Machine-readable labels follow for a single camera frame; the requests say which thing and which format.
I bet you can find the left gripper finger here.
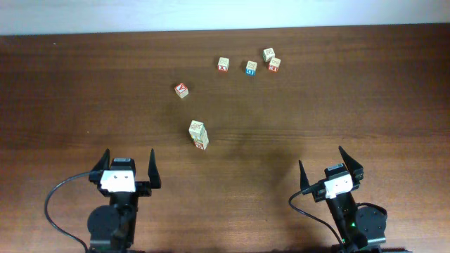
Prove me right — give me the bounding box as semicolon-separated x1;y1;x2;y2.
148;149;162;189
91;148;110;173

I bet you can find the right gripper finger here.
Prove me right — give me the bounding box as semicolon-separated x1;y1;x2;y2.
338;146;364;176
299;160;310;191

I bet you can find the red edged picture block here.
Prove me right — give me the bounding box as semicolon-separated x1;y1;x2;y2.
193;134;209;150

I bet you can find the red letter I block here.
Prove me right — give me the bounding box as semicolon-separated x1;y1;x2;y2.
188;120;206;140

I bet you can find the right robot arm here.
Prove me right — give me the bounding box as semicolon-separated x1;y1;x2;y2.
288;148;387;252

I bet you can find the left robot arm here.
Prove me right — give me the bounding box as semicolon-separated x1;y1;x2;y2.
87;149;162;252

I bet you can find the red letter A block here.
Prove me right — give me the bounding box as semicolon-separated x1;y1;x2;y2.
174;83;189;98

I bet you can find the red letter K block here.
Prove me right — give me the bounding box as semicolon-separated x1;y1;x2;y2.
268;57;281;72

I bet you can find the blue edged wooden block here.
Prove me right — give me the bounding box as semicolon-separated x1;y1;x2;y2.
245;60;257;76

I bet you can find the red letter X block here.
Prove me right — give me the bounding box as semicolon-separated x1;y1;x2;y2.
217;57;229;72

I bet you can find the plain top wooden block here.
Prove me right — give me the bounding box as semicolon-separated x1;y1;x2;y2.
262;48;276;62

